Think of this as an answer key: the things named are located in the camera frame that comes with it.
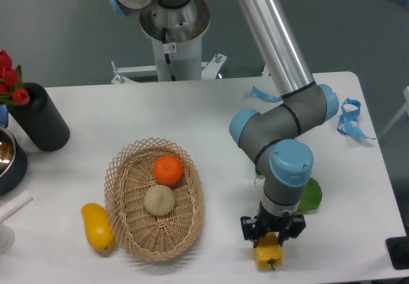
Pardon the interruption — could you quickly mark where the woven wicker basket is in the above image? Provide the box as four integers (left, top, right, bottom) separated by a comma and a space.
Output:
104, 138, 205, 262

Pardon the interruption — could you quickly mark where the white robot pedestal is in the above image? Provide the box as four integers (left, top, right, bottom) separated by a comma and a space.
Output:
139, 0, 210, 80

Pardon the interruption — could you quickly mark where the red tulip bouquet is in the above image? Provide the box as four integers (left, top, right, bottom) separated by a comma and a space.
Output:
1, 50, 30, 106

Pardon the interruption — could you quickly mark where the orange fruit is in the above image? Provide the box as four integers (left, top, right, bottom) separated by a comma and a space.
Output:
153, 155, 184, 185

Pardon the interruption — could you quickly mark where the white steamed bun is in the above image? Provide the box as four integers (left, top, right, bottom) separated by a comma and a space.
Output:
144, 185, 176, 216

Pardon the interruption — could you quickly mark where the black device at edge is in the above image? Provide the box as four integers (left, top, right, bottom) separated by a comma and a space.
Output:
386, 236, 408, 270

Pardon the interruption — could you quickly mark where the crumpled blue tape ribbon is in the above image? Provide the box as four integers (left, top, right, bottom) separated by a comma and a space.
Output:
336, 98, 375, 140

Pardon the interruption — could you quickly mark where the white lamp stand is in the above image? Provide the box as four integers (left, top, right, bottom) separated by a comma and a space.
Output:
1, 191, 33, 253

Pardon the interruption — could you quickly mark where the dark metal bowl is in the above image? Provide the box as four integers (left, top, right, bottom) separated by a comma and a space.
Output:
1, 127, 27, 196

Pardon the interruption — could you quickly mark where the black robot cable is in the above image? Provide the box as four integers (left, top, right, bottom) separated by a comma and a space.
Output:
161, 27, 177, 81

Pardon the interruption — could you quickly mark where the white base bracket frame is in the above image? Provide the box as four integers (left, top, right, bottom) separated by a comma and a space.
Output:
110, 50, 272, 85

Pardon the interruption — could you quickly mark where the yellow bell pepper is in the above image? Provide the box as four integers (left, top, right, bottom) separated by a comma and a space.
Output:
254, 232, 282, 271

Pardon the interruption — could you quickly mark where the green bok choy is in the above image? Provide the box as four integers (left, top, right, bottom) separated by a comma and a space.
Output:
256, 177, 323, 216

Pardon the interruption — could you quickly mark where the green cucumber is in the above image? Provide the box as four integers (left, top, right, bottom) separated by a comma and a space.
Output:
253, 168, 265, 185

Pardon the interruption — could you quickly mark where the yellow mango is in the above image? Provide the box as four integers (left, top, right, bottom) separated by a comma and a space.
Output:
81, 203, 116, 253

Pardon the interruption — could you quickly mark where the blue object at left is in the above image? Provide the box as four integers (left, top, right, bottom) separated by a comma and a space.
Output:
0, 105, 9, 128

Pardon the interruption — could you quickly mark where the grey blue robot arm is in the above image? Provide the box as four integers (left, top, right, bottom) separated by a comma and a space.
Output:
108, 0, 339, 246

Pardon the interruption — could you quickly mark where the black cylindrical vase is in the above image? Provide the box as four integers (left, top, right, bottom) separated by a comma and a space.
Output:
7, 83, 70, 152

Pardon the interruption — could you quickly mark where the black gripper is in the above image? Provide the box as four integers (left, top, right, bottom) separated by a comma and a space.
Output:
240, 212, 306, 249

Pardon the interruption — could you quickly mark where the white frame at right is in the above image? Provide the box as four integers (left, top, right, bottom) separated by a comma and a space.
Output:
379, 87, 408, 141

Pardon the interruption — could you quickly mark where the blue tape strip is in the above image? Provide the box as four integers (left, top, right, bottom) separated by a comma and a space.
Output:
246, 86, 282, 103

